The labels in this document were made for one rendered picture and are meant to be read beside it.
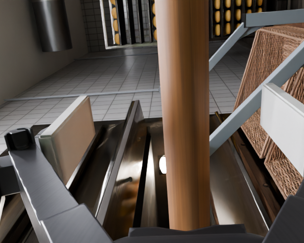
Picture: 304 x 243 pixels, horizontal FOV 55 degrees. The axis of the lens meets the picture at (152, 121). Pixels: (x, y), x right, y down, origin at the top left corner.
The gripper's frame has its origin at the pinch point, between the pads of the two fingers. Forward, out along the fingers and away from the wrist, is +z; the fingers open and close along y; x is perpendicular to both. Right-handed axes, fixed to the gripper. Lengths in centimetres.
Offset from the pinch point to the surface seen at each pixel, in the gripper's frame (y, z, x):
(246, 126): 37, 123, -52
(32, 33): -140, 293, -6
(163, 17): -0.4, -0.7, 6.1
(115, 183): -19, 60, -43
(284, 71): 20.2, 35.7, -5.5
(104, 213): -20, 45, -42
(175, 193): -0.3, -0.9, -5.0
